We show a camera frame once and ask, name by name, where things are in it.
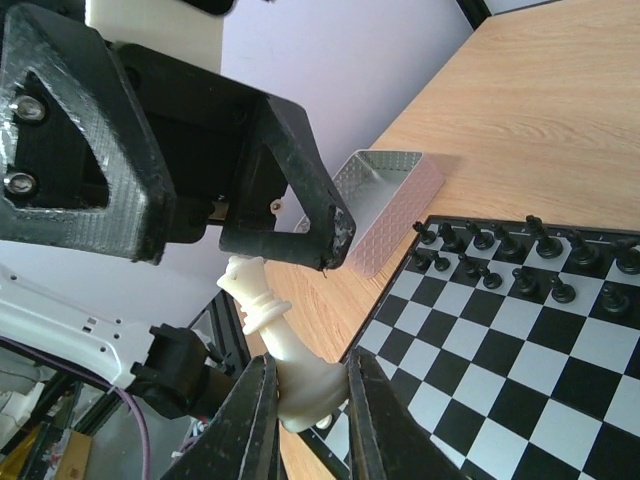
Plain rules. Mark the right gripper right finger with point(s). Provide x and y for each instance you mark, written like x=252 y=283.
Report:
x=385 y=441

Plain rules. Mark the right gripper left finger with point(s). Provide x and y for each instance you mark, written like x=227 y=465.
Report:
x=242 y=441

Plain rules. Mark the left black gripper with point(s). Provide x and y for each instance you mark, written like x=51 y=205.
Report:
x=102 y=130

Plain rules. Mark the white chess queen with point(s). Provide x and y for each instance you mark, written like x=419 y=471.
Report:
x=309 y=387

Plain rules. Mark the black chess piece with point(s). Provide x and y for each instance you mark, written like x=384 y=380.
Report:
x=490 y=280
x=626 y=255
x=584 y=255
x=481 y=240
x=614 y=300
x=452 y=242
x=441 y=263
x=426 y=235
x=561 y=292
x=547 y=247

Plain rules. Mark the black and silver chessboard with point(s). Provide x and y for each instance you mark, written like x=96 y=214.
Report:
x=508 y=383

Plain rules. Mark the silver square tin lid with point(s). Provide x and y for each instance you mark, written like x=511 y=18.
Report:
x=385 y=191

